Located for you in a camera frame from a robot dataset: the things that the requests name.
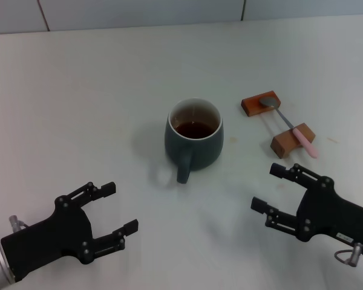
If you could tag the dark brown tea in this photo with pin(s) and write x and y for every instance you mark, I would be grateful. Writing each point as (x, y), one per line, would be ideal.
(195, 130)

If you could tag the flat wooden block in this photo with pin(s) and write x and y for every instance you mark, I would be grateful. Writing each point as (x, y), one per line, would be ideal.
(251, 105)

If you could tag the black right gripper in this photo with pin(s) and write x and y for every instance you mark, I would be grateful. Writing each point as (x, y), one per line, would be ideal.
(335, 217)

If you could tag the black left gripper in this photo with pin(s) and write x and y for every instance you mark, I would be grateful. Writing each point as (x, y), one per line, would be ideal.
(48, 238)

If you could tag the tall wooden block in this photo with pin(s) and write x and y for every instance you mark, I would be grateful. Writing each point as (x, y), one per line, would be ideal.
(282, 143)

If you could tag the grey ceramic mug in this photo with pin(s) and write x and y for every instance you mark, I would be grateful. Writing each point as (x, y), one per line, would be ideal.
(199, 154)

